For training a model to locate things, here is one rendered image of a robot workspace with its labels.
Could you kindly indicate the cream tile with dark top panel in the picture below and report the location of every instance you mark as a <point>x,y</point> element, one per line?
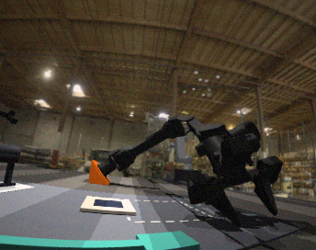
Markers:
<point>108,205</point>

